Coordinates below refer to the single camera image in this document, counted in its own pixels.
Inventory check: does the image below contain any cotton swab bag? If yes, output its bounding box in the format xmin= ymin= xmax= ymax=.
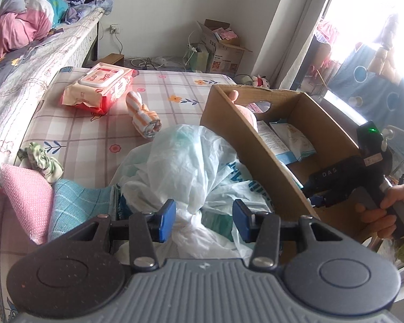
xmin=269 ymin=122 xmax=316 ymax=165

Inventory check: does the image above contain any white blue paper box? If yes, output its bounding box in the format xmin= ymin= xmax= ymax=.
xmin=257 ymin=120 xmax=297 ymax=165

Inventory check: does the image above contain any pink round plush toy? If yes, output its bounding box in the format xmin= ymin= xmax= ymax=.
xmin=228 ymin=90 xmax=258 ymax=132

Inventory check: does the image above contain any person right hand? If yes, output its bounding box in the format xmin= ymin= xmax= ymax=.
xmin=356 ymin=184 xmax=404 ymax=239

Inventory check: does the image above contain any blue hanging blanket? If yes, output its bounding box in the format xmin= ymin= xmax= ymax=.
xmin=328 ymin=45 xmax=404 ymax=130

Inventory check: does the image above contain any blue checked folded towel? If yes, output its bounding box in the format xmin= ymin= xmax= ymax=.
xmin=48 ymin=179 xmax=120 ymax=241

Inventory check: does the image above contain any large white plastic bag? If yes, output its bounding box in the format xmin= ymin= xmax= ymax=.
xmin=111 ymin=125 xmax=271 ymax=262

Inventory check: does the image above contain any brown cardboard box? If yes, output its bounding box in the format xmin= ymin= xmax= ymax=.
xmin=201 ymin=85 xmax=371 ymax=242

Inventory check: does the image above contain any orange striped rolled towel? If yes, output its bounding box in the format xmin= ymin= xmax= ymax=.
xmin=125 ymin=91 xmax=162 ymax=139

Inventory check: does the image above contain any pink knitted cloth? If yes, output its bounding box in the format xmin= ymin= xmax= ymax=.
xmin=0 ymin=164 xmax=54 ymax=245

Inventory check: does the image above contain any green patterned scrunchie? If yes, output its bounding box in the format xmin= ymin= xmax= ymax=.
xmin=17 ymin=142 xmax=64 ymax=184

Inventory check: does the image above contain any small plush doll on floor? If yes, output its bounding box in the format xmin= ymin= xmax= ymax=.
xmin=252 ymin=75 xmax=270 ymax=90

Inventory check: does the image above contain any pink wet wipes pack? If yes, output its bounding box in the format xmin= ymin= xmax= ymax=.
xmin=60 ymin=63 xmax=138 ymax=116

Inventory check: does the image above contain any white mattress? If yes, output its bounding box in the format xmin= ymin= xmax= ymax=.
xmin=0 ymin=7 xmax=104 ymax=321

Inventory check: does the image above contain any small wooden stool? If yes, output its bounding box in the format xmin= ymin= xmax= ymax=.
xmin=82 ymin=53 xmax=125 ymax=68

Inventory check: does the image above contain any green paper bag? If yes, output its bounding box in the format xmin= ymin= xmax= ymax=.
xmin=189 ymin=44 xmax=209 ymax=72

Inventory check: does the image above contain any dark floral bed sheet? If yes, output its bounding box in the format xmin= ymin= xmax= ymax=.
xmin=0 ymin=28 xmax=64 ymax=87

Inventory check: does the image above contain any pink grey duvet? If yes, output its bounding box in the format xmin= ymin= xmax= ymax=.
xmin=0 ymin=0 xmax=54 ymax=59

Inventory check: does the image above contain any open cardboard box by wall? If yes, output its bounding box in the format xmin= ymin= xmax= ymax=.
xmin=198 ymin=19 xmax=251 ymax=77

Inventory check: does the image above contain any wall power socket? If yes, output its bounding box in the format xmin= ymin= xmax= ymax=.
xmin=109 ymin=24 xmax=120 ymax=34

